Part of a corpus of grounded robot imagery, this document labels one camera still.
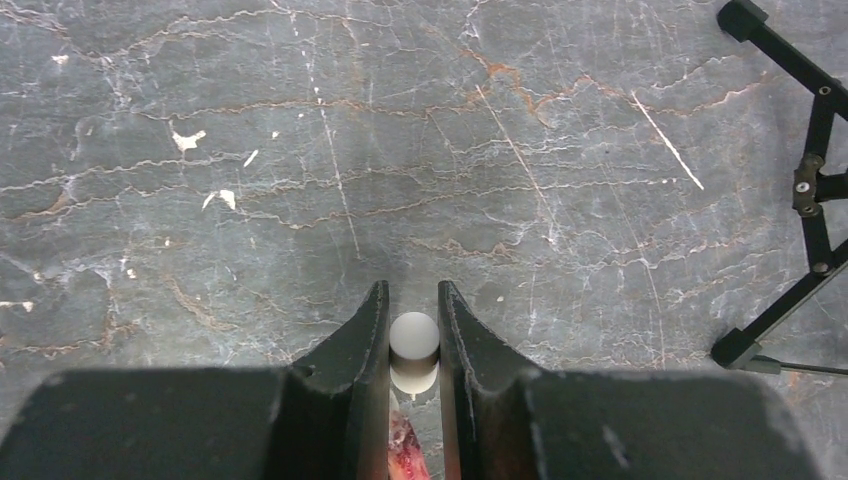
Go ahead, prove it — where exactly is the person hand with painted nails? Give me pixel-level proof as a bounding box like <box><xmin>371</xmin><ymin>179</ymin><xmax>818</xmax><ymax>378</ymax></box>
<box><xmin>387</xmin><ymin>410</ymin><xmax>431</xmax><ymax>480</ymax></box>

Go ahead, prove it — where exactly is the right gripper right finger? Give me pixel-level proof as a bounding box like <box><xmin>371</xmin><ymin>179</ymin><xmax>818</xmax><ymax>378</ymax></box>
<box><xmin>438</xmin><ymin>281</ymin><xmax>821</xmax><ymax>479</ymax></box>

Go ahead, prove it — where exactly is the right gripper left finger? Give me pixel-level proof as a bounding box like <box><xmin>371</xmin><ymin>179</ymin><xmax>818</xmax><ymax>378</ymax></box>
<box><xmin>1</xmin><ymin>281</ymin><xmax>389</xmax><ymax>479</ymax></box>

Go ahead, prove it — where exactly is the black microphone on tripod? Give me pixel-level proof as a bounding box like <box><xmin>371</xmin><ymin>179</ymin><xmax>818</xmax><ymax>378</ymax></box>
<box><xmin>710</xmin><ymin>1</ymin><xmax>847</xmax><ymax>378</ymax></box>

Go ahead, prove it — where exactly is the white nail polish brush cap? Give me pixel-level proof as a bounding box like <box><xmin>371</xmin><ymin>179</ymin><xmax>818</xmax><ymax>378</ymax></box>
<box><xmin>389</xmin><ymin>312</ymin><xmax>440</xmax><ymax>396</ymax></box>

